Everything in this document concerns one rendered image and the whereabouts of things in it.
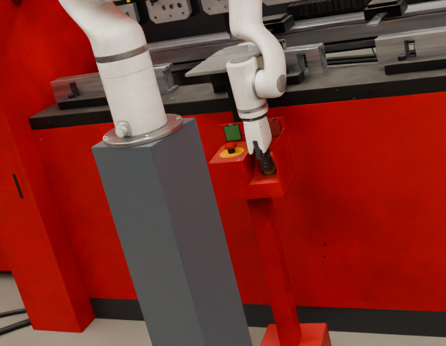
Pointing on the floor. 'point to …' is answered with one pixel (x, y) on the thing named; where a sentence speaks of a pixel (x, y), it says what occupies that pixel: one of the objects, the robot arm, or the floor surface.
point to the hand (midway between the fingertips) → (266, 163)
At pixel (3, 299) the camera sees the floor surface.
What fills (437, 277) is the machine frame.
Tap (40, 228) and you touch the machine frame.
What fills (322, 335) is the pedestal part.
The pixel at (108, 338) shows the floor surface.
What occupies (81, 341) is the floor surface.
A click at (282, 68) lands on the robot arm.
